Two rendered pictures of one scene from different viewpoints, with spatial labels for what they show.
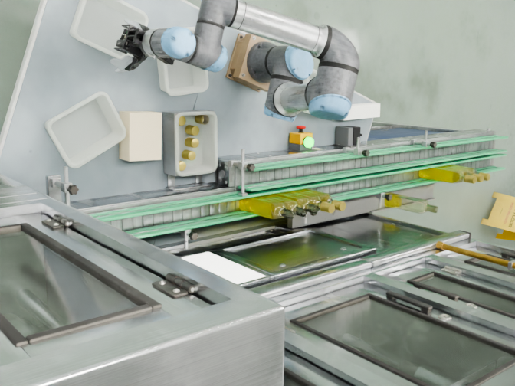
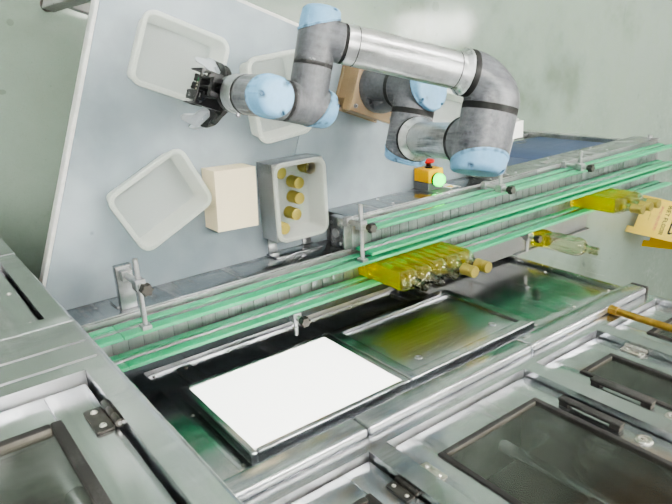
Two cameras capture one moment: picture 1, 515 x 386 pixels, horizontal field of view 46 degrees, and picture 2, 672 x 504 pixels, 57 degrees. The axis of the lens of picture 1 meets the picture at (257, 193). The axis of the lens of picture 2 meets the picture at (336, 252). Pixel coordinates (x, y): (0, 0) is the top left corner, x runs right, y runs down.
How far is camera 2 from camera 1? 0.45 m
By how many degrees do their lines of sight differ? 7
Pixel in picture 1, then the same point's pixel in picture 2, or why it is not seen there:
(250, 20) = (369, 53)
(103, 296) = not seen: outside the picture
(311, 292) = (460, 401)
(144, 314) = not seen: outside the picture
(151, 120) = (242, 178)
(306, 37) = (447, 69)
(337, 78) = (491, 124)
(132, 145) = (221, 212)
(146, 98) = (235, 147)
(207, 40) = (309, 88)
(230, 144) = (342, 191)
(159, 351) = not seen: outside the picture
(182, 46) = (276, 102)
